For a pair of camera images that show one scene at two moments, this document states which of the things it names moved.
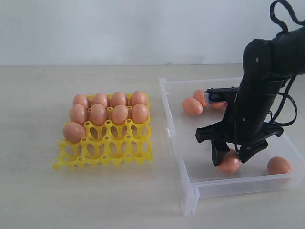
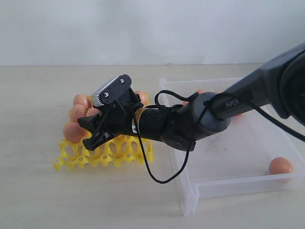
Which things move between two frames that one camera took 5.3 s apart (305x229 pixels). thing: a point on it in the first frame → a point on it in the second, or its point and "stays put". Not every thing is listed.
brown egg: [77, 113] stays put
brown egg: [73, 132] stays put
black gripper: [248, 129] → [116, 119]
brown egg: [138, 97] stays put
